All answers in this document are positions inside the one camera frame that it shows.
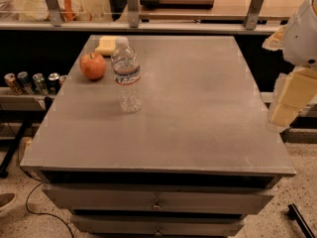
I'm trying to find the lower grey drawer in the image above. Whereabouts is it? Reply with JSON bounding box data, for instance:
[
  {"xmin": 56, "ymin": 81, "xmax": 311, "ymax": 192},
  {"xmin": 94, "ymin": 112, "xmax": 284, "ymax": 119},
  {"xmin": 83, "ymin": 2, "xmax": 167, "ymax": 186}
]
[{"xmin": 71, "ymin": 215, "xmax": 244, "ymax": 237}]

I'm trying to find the right metal bracket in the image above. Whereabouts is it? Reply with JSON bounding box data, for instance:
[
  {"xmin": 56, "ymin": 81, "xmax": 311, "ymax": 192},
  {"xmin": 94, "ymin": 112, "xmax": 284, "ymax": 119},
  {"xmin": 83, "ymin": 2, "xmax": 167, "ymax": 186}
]
[{"xmin": 244, "ymin": 0, "xmax": 264, "ymax": 30}]

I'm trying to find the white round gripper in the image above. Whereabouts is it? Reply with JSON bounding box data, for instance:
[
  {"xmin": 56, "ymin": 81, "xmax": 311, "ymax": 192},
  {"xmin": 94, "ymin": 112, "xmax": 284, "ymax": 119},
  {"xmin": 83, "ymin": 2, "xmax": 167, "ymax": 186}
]
[{"xmin": 263, "ymin": 0, "xmax": 317, "ymax": 133}]

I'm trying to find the left metal bracket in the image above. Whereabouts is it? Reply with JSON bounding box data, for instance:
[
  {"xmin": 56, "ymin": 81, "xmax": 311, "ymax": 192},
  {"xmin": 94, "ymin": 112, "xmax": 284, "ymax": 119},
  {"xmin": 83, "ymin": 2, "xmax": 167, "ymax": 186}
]
[{"xmin": 46, "ymin": 0, "xmax": 63, "ymax": 27}]

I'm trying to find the orange white bag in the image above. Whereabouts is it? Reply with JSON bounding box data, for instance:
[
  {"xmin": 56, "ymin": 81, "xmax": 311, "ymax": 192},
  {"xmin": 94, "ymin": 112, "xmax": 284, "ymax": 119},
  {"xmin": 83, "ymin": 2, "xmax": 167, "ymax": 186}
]
[{"xmin": 57, "ymin": 0, "xmax": 92, "ymax": 22}]

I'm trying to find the red drink can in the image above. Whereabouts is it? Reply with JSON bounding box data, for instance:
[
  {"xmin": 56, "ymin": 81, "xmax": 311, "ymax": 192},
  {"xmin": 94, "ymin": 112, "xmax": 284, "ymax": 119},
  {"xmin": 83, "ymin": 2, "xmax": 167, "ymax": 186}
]
[{"xmin": 58, "ymin": 75, "xmax": 67, "ymax": 86}]

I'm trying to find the black table leg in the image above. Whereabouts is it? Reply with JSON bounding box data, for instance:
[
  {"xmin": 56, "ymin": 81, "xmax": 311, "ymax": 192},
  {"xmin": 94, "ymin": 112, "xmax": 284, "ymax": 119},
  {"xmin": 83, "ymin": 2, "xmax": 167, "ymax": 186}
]
[{"xmin": 0, "ymin": 118, "xmax": 31, "ymax": 179}]

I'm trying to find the red apple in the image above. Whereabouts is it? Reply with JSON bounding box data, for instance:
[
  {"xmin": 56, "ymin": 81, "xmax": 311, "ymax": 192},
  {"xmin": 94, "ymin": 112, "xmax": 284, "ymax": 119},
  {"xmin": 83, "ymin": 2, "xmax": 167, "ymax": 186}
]
[{"xmin": 79, "ymin": 53, "xmax": 106, "ymax": 80}]

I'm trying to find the middle metal bracket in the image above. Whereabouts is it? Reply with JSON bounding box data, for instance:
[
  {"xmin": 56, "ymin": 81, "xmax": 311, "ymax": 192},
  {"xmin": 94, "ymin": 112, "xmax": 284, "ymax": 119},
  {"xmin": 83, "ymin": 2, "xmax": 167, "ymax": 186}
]
[{"xmin": 127, "ymin": 0, "xmax": 140, "ymax": 28}]

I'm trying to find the grey drawer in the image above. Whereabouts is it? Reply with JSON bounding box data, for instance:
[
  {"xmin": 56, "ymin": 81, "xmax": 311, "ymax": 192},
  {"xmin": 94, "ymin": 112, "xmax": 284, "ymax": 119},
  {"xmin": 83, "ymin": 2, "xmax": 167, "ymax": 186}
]
[
  {"xmin": 71, "ymin": 215, "xmax": 244, "ymax": 237},
  {"xmin": 42, "ymin": 183, "xmax": 273, "ymax": 215}
]

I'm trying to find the black floor cable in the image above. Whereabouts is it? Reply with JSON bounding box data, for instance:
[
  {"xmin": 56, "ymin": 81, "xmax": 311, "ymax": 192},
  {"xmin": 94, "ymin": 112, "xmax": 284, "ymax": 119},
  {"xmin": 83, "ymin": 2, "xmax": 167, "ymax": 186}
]
[{"xmin": 16, "ymin": 149, "xmax": 75, "ymax": 238}]

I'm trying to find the black bar on floor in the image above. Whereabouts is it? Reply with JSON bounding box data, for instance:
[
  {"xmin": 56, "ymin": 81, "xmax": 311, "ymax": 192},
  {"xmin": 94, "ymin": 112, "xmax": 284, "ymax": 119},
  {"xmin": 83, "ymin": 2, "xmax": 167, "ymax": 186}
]
[{"xmin": 287, "ymin": 203, "xmax": 316, "ymax": 238}]

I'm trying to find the upper grey drawer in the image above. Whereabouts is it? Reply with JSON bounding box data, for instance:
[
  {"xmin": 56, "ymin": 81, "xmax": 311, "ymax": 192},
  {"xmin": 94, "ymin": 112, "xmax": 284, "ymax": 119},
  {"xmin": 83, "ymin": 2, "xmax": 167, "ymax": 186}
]
[{"xmin": 42, "ymin": 183, "xmax": 273, "ymax": 215}]

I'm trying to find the clear plastic water bottle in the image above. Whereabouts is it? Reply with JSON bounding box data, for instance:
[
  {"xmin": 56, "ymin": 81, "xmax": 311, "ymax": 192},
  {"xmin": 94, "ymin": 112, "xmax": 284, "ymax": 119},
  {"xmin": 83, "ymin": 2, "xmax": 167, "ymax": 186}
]
[{"xmin": 111, "ymin": 37, "xmax": 142, "ymax": 113}]

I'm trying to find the dark drink can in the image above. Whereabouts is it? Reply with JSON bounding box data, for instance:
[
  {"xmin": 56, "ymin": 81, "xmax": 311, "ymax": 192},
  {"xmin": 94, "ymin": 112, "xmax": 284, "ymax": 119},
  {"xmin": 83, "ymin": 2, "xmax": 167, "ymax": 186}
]
[{"xmin": 48, "ymin": 72, "xmax": 60, "ymax": 93}]

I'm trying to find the grey drawer cabinet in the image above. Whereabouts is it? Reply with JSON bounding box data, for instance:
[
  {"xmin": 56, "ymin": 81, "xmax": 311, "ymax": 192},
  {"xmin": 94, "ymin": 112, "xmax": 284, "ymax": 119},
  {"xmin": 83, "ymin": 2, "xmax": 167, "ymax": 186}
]
[{"xmin": 22, "ymin": 36, "xmax": 295, "ymax": 238}]

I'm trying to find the yellow sponge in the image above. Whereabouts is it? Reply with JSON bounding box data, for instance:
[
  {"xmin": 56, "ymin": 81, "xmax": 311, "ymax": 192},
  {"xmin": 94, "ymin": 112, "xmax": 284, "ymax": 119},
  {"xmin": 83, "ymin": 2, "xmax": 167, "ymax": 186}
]
[{"xmin": 95, "ymin": 36, "xmax": 117, "ymax": 57}]

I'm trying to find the green drink can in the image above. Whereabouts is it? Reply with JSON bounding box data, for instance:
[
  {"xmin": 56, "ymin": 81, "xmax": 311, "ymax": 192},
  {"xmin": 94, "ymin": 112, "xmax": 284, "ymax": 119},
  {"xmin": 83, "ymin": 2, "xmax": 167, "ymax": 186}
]
[{"xmin": 33, "ymin": 73, "xmax": 49, "ymax": 95}]

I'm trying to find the orange drink can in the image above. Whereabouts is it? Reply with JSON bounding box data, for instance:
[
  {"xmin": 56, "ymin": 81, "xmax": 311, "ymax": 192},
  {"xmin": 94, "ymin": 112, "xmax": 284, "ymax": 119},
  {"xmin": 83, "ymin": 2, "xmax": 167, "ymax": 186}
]
[{"xmin": 4, "ymin": 73, "xmax": 23, "ymax": 95}]

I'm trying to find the shoe tip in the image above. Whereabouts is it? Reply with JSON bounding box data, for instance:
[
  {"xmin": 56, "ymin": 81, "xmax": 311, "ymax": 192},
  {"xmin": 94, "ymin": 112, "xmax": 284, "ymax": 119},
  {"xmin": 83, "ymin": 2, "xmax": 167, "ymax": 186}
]
[{"xmin": 0, "ymin": 192, "xmax": 17, "ymax": 212}]

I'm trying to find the metal bracket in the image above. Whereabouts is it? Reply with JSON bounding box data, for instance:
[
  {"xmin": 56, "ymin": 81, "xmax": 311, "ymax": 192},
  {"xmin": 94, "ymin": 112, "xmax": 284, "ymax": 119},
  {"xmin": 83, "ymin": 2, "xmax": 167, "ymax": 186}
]
[
  {"xmin": 46, "ymin": 0, "xmax": 63, "ymax": 27},
  {"xmin": 244, "ymin": 0, "xmax": 264, "ymax": 30},
  {"xmin": 127, "ymin": 0, "xmax": 140, "ymax": 28}
]

